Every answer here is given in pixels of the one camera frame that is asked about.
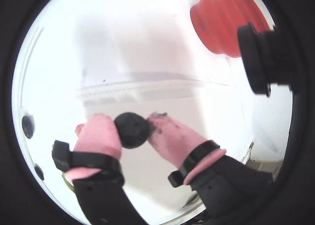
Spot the pink-covered gripper finger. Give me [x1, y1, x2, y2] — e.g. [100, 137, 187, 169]
[51, 113, 150, 225]
[147, 113, 280, 225]

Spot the red collapsible silicone cup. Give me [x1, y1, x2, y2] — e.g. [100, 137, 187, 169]
[189, 0, 269, 58]

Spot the large green leaf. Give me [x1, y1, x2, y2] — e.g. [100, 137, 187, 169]
[61, 173, 76, 193]

